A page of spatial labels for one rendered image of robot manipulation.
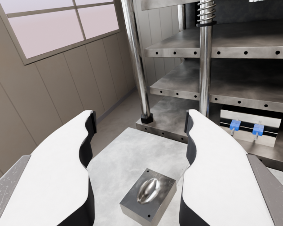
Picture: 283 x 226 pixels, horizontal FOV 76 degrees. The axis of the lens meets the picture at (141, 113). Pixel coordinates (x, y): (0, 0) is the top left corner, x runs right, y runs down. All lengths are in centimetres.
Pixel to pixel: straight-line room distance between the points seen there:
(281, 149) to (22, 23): 232
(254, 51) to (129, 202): 82
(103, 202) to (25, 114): 159
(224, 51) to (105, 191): 86
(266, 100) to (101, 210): 90
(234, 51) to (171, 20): 239
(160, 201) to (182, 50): 74
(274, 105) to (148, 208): 73
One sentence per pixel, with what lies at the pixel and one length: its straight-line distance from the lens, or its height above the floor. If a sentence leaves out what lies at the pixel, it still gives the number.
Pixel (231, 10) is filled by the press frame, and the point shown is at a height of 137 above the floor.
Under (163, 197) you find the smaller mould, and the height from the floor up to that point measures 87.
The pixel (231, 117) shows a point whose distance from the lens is 110.
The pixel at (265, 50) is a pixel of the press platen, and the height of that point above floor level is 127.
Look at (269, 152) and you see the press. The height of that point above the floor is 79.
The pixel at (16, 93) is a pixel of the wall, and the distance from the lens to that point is 222.
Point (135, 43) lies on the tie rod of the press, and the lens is 111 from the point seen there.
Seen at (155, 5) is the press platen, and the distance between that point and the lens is 111.
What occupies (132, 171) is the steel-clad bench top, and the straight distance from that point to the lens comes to 98.
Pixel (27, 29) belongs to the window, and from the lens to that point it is 232.
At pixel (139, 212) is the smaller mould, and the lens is 76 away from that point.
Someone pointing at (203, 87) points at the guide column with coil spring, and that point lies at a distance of 101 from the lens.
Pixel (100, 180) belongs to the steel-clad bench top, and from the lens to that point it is 99.
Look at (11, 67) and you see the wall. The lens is 220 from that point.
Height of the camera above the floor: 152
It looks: 30 degrees down
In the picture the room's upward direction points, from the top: 10 degrees counter-clockwise
